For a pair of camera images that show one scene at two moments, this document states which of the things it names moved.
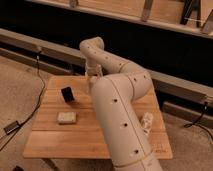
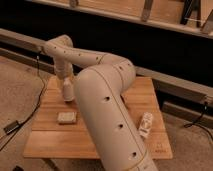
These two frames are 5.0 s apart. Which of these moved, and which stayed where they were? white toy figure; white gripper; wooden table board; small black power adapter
Moved: white gripper
Stayed: small black power adapter; white toy figure; wooden table board
